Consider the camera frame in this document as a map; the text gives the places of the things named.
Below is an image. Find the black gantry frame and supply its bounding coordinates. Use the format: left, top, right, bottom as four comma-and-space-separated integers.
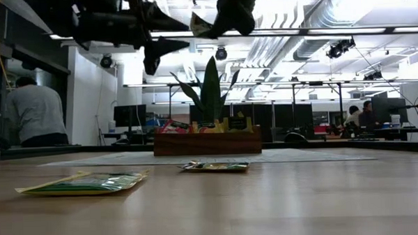
272, 79, 346, 142

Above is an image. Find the green snake plant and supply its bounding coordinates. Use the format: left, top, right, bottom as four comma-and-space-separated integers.
168, 54, 243, 123

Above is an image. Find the wooden compartment box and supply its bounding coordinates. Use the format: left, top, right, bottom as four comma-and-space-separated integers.
153, 125, 263, 158

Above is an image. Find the black dome camera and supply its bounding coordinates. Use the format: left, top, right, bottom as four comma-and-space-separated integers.
98, 53, 116, 70
214, 46, 229, 61

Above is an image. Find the long light strip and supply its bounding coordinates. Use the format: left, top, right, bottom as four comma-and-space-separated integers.
393, 26, 418, 34
150, 29, 196, 39
307, 26, 387, 37
49, 33, 75, 41
223, 26, 302, 38

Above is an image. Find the red tea bag packet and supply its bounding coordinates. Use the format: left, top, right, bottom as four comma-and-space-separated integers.
159, 118, 194, 135

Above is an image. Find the black desk monitor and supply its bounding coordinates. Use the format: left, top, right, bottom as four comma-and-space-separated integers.
112, 104, 148, 128
371, 91, 409, 125

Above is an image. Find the dark office desk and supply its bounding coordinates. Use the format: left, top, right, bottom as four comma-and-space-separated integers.
101, 130, 155, 146
348, 126, 418, 143

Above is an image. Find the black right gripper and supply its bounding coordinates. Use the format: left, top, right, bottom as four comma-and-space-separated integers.
196, 0, 267, 40

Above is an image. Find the person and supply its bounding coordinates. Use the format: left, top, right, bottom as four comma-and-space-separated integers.
343, 105, 363, 135
2, 74, 70, 149
357, 100, 380, 130

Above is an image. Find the black track spotlight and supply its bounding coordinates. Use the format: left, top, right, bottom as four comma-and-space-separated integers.
325, 37, 357, 60
363, 69, 384, 82

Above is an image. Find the black office chair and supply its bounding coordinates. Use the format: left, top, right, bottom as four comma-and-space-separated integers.
282, 131, 310, 144

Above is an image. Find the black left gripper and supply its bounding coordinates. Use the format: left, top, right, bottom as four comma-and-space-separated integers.
70, 0, 192, 79

